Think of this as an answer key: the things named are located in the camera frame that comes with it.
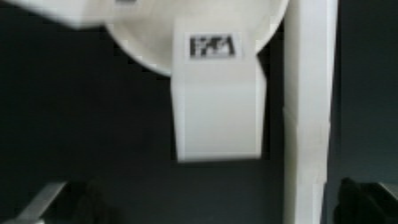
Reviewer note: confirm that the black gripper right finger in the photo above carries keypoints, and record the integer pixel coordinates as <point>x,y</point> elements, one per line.
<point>367,203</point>

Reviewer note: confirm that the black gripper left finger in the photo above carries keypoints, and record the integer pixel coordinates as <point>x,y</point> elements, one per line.
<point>68,203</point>

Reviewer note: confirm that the white round stool seat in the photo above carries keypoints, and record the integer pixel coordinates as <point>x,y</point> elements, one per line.
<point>143,34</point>

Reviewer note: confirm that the white stool leg with tags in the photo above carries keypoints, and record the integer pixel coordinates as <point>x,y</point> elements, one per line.
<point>77,13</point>

